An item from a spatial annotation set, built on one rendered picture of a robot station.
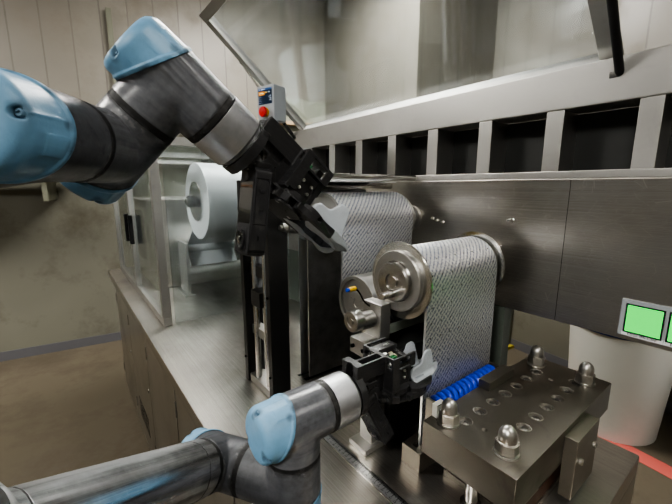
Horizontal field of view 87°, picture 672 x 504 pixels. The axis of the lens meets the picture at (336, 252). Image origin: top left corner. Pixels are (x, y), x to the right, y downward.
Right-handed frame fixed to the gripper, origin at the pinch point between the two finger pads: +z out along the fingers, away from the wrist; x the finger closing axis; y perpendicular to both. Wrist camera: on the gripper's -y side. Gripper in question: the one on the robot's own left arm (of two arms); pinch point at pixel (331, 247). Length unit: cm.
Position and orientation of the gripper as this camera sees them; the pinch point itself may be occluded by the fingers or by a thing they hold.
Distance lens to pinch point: 55.6
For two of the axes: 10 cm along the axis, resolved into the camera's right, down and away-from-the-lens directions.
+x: -6.1, -1.4, 7.8
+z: 6.1, 5.4, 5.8
